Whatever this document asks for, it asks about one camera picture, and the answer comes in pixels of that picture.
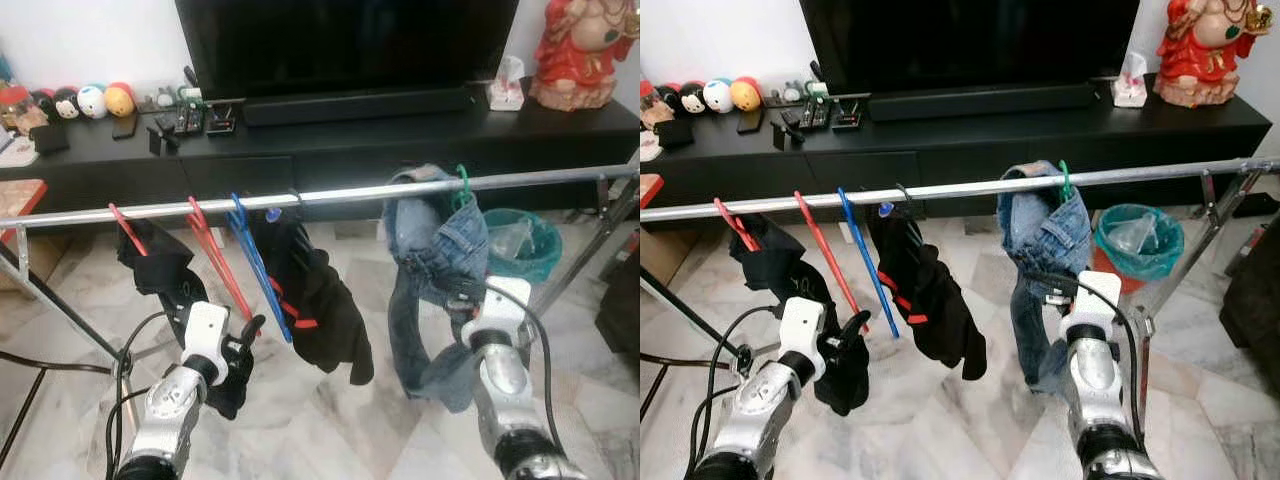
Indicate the blue denim jeans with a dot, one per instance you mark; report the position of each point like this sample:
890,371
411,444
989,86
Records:
440,240
1045,235

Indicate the green plastic hanger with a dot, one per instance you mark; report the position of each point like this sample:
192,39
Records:
464,185
1065,182

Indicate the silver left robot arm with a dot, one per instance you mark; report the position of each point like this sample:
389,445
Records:
165,415
750,415

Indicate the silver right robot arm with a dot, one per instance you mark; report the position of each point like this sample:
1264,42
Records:
1095,375
505,385

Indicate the blue plastic hanger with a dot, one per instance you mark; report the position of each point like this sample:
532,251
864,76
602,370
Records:
255,265
866,260

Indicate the red plastic hanger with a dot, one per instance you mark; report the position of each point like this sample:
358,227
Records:
733,222
125,225
828,260
215,260

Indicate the plain black garment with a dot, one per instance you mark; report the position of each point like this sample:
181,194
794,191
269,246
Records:
930,300
320,310

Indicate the red bin with teal bag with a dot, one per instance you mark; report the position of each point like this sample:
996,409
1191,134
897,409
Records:
1150,250
535,250

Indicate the black garment with green print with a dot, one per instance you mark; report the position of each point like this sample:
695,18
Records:
160,265
775,265

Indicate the silver metal clothes rack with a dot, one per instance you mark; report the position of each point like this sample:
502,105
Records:
340,193
960,188

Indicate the black television console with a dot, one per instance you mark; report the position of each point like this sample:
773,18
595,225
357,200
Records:
400,145
1020,145

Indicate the dark grey fabric sofa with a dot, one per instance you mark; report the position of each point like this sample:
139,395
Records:
620,300
1255,310

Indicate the black soundbar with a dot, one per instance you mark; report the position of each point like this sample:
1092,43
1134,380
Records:
360,105
980,102

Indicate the white tissue box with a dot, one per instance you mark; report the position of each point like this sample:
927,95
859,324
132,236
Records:
505,95
1130,92

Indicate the small black box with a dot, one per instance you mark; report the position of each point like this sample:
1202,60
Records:
848,115
222,120

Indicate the green white gadget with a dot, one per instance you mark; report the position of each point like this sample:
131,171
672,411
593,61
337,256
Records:
190,110
816,105

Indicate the black pouch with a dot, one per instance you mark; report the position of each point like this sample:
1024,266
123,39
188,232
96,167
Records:
50,140
675,133

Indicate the black flat television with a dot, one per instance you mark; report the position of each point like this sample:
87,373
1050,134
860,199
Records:
340,40
960,40

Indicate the red robed figurine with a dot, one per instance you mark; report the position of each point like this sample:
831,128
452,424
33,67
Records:
575,50
1205,45

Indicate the black white round plush toy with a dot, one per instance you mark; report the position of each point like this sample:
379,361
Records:
694,99
66,104

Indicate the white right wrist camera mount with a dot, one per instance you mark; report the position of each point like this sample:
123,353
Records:
505,305
1095,298

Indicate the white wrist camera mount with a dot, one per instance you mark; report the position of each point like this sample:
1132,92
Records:
505,305
1095,298
802,325
207,330

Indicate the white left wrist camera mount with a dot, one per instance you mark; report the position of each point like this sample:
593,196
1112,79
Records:
207,330
802,325

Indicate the black metal chair frame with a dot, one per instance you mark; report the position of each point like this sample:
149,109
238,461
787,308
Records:
680,362
50,360

